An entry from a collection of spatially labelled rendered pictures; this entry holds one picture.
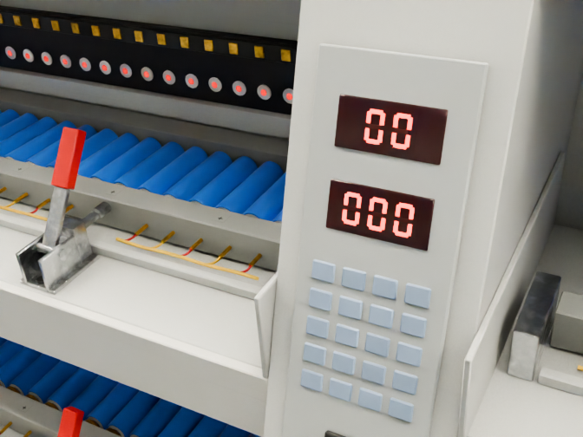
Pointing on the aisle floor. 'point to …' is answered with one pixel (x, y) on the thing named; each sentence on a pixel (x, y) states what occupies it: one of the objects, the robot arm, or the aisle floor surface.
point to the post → (364, 17)
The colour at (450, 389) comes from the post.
